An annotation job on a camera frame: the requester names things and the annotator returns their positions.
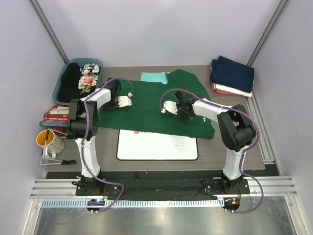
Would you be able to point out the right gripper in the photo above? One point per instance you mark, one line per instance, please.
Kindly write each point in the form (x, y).
(181, 112)

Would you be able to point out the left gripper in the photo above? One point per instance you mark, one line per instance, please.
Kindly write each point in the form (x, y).
(111, 104)

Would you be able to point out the green t-shirt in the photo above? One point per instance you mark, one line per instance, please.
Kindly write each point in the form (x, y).
(144, 114)

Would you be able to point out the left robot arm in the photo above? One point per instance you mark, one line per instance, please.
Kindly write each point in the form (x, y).
(83, 127)

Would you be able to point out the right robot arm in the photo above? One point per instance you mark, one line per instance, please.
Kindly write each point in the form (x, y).
(236, 128)

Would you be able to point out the teal plastic basket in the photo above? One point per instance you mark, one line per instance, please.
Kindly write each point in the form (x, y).
(80, 62)

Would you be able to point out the folded white t-shirt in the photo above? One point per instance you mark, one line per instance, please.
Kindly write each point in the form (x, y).
(233, 91)

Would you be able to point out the black floral t-shirt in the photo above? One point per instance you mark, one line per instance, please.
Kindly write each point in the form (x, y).
(78, 81)

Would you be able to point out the teal folding board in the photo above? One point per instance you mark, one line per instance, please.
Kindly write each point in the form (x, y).
(154, 77)

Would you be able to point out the folded navy t-shirt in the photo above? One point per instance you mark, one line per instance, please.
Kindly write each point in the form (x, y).
(232, 74)

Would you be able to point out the white dry-erase board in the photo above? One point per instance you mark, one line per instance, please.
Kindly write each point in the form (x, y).
(146, 146)

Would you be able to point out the red top book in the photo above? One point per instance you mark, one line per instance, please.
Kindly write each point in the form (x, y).
(57, 111)

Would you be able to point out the red book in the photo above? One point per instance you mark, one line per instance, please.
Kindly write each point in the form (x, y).
(56, 118)
(57, 111)

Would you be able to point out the red middle book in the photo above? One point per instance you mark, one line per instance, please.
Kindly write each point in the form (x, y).
(56, 118)

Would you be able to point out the orange interior mug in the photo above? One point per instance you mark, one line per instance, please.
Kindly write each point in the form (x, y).
(51, 144)

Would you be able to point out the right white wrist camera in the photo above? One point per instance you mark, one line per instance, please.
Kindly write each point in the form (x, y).
(170, 107)

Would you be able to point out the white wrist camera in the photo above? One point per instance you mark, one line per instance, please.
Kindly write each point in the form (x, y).
(124, 100)
(170, 107)

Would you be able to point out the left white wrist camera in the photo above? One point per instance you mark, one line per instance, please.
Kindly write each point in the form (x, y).
(124, 100)

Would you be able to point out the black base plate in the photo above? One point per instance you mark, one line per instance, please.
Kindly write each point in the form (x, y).
(204, 181)

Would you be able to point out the aluminium frame rail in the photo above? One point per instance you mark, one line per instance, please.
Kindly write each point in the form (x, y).
(272, 186)

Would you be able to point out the slotted cable duct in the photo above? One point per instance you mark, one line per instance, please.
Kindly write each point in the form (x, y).
(121, 204)

